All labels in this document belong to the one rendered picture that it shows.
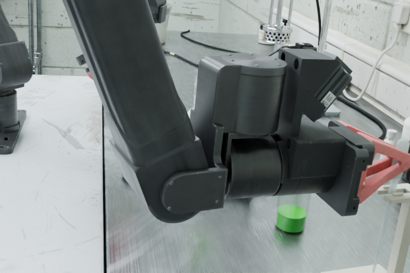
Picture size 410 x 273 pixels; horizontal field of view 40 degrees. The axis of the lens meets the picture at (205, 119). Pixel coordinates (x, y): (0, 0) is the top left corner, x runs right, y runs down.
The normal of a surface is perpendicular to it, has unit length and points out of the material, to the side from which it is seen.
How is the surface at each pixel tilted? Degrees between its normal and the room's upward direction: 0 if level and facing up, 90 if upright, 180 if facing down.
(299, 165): 90
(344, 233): 0
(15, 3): 90
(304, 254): 0
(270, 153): 43
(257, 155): 49
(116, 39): 91
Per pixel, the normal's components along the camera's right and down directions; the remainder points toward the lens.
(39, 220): 0.08, -0.94
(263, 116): 0.36, 0.33
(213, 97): -0.89, 0.05
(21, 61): 0.79, -0.24
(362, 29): -0.98, -0.02
